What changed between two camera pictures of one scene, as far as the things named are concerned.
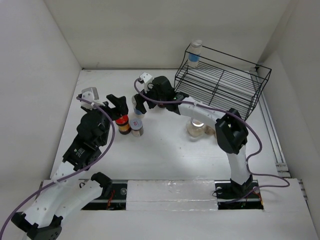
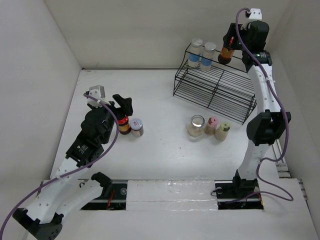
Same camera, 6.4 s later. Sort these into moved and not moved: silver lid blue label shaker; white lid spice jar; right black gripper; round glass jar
Moved: right black gripper
Not moved: silver lid blue label shaker; round glass jar; white lid spice jar
